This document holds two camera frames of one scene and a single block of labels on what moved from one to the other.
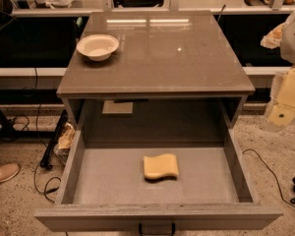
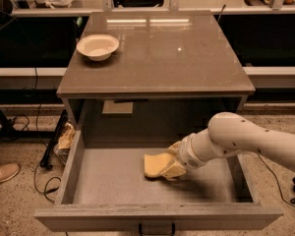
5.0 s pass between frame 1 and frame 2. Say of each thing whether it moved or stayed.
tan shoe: stayed
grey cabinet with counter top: stayed
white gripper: moved
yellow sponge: stayed
